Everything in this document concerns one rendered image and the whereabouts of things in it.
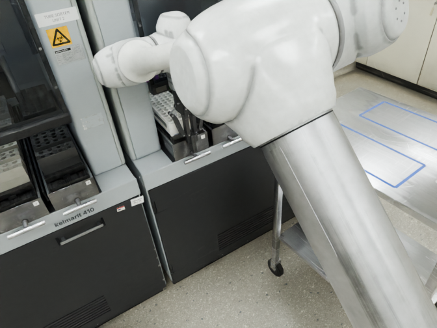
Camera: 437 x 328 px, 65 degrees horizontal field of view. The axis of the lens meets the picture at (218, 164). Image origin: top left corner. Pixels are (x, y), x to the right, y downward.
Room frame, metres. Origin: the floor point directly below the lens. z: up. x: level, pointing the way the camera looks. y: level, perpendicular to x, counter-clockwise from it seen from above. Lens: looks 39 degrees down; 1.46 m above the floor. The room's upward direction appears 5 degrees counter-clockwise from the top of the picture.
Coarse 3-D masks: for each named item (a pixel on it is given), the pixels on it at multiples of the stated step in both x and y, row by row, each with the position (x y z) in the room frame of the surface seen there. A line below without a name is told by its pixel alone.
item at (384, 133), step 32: (352, 96) 1.13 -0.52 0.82; (384, 96) 1.11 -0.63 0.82; (352, 128) 0.92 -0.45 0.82; (384, 128) 0.91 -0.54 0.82; (416, 128) 0.89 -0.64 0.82; (384, 160) 0.75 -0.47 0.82; (416, 160) 0.74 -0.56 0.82; (384, 192) 0.63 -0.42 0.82; (416, 192) 0.61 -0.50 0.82; (416, 256) 0.79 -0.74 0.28
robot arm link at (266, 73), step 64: (256, 0) 0.41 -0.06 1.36; (320, 0) 0.43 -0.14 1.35; (192, 64) 0.35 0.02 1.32; (256, 64) 0.35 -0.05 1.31; (320, 64) 0.37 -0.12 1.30; (256, 128) 0.33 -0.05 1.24; (320, 128) 0.32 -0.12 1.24; (320, 192) 0.28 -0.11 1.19; (320, 256) 0.25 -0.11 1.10; (384, 256) 0.23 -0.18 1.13; (384, 320) 0.18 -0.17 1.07
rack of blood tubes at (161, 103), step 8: (152, 96) 1.21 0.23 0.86; (160, 96) 1.20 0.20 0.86; (168, 96) 1.20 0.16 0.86; (152, 104) 1.15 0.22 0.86; (160, 104) 1.14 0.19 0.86; (168, 104) 1.12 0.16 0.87; (160, 112) 1.08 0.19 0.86; (176, 112) 1.07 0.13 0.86; (160, 120) 1.11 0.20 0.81; (168, 120) 1.01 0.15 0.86; (168, 128) 1.00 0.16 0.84; (176, 128) 1.00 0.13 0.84
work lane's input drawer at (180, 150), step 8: (160, 128) 1.06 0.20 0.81; (160, 136) 1.04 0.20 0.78; (168, 136) 0.99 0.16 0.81; (176, 136) 0.98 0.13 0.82; (200, 136) 1.00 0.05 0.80; (168, 144) 0.98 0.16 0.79; (176, 144) 0.95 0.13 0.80; (184, 144) 0.97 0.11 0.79; (200, 144) 0.99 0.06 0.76; (208, 144) 1.01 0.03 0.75; (176, 152) 0.95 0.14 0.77; (184, 152) 0.96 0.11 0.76; (192, 152) 0.97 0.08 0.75; (208, 152) 0.96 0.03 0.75; (176, 160) 0.95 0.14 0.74; (192, 160) 0.93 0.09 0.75
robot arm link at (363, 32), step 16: (336, 0) 0.44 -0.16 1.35; (352, 0) 0.45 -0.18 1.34; (368, 0) 0.44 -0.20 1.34; (384, 0) 0.43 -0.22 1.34; (400, 0) 0.45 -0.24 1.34; (336, 16) 0.43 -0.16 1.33; (352, 16) 0.44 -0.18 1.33; (368, 16) 0.43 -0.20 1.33; (384, 16) 0.43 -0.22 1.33; (400, 16) 0.44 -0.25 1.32; (352, 32) 0.43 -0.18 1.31; (368, 32) 0.42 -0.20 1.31; (384, 32) 0.42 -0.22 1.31; (400, 32) 0.43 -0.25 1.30; (352, 48) 0.43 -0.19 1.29; (368, 48) 0.43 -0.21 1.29; (384, 48) 0.44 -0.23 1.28; (336, 64) 0.43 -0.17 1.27
